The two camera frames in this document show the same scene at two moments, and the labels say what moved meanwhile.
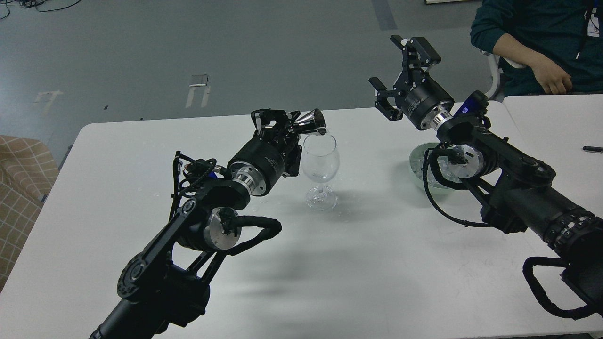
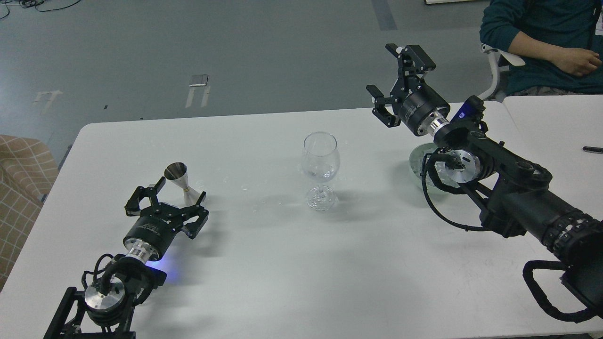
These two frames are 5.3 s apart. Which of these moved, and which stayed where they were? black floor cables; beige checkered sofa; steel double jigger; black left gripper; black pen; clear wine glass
Moved: steel double jigger; black left gripper
Stayed: black floor cables; clear wine glass; black pen; beige checkered sofa
